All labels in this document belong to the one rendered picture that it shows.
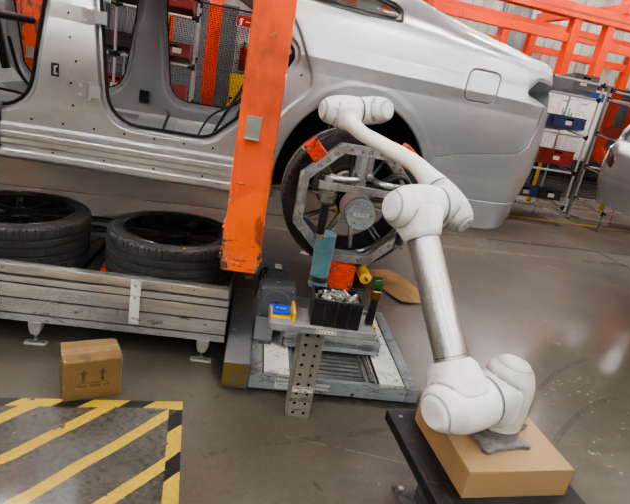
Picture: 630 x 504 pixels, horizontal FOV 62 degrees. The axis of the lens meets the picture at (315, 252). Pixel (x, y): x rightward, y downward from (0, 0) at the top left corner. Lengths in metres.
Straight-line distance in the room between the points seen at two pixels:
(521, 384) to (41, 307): 2.00
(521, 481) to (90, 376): 1.61
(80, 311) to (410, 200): 1.61
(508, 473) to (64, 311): 1.92
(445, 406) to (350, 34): 1.80
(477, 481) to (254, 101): 1.53
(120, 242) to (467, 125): 1.81
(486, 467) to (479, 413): 0.20
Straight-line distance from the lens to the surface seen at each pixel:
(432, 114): 2.78
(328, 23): 2.68
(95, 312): 2.57
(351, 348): 2.68
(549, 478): 1.85
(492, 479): 1.74
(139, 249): 2.54
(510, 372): 1.68
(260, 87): 2.12
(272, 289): 2.50
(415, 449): 1.84
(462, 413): 1.54
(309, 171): 2.31
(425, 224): 1.60
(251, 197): 2.19
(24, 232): 2.69
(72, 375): 2.29
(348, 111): 1.97
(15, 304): 2.67
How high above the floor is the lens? 1.38
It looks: 19 degrees down
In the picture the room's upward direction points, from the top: 11 degrees clockwise
